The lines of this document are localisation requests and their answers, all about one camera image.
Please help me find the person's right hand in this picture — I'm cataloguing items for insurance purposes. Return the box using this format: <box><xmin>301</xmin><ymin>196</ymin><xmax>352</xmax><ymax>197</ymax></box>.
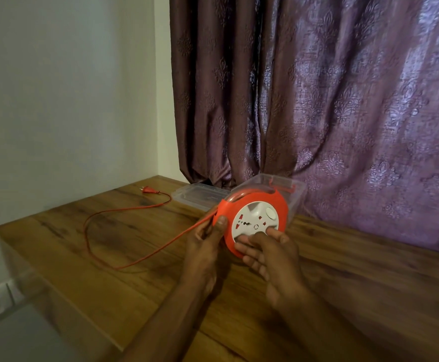
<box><xmin>234</xmin><ymin>226</ymin><xmax>310</xmax><ymax>312</ymax></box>

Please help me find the person's left hand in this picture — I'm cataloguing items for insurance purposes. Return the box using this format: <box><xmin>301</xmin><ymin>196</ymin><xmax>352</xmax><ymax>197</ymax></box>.
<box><xmin>181</xmin><ymin>215</ymin><xmax>229</xmax><ymax>298</ymax></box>

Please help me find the orange extension cord reel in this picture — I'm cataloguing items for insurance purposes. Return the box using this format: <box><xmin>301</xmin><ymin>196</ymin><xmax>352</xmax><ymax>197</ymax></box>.
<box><xmin>212</xmin><ymin>187</ymin><xmax>290</xmax><ymax>259</ymax></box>

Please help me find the clear plastic storage box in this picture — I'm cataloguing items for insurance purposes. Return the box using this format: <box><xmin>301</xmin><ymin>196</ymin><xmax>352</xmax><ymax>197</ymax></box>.
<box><xmin>238</xmin><ymin>173</ymin><xmax>307</xmax><ymax>227</ymax></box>

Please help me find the orange power cord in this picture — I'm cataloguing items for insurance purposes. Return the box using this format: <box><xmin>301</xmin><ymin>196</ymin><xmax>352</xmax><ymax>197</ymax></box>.
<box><xmin>83</xmin><ymin>186</ymin><xmax>220</xmax><ymax>270</ymax></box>

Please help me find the person's left forearm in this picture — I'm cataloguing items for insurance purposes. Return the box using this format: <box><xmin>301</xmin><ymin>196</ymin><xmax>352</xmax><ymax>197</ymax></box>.
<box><xmin>118</xmin><ymin>282</ymin><xmax>209</xmax><ymax>362</ymax></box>

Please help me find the clear plastic box lid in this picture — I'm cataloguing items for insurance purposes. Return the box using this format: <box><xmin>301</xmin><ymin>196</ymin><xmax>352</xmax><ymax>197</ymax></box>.
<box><xmin>170</xmin><ymin>183</ymin><xmax>230</xmax><ymax>212</ymax></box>

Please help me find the purple patterned curtain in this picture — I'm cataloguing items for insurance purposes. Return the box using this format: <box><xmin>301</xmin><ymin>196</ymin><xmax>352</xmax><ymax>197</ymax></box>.
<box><xmin>169</xmin><ymin>0</ymin><xmax>439</xmax><ymax>257</ymax></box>

